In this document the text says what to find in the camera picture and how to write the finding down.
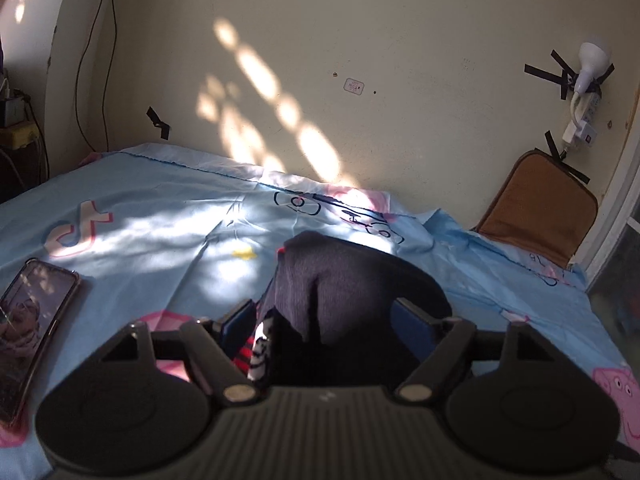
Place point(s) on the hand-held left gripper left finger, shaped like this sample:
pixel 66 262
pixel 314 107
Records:
pixel 240 321

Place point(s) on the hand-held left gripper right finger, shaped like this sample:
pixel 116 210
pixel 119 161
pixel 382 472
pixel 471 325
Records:
pixel 411 324

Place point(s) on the black red white patterned sweater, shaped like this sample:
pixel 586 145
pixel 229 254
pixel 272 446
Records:
pixel 350 290

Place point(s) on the light blue cartoon bed sheet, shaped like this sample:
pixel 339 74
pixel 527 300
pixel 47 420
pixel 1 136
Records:
pixel 165 240

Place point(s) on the brown seat cushion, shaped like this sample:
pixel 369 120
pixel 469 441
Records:
pixel 540 205

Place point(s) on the smartphone with lit screen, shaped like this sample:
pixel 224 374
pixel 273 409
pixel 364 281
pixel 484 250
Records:
pixel 30 320

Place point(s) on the long black tape strip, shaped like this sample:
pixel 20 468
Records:
pixel 570 165

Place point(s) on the white plug adapter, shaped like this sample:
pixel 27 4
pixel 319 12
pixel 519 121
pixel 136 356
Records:
pixel 580 135

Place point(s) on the white power strip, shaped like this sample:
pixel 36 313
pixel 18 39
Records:
pixel 587 107

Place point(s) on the black tape cross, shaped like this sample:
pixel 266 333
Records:
pixel 545 72

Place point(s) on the yellow box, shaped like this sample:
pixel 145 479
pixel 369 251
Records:
pixel 17 136

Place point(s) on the grey box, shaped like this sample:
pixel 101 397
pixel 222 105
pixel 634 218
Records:
pixel 12 110

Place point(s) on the white window frame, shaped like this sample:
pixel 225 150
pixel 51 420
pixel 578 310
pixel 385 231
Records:
pixel 617 200

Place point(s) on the small pink wall sticker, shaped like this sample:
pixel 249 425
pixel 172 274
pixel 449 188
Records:
pixel 354 86

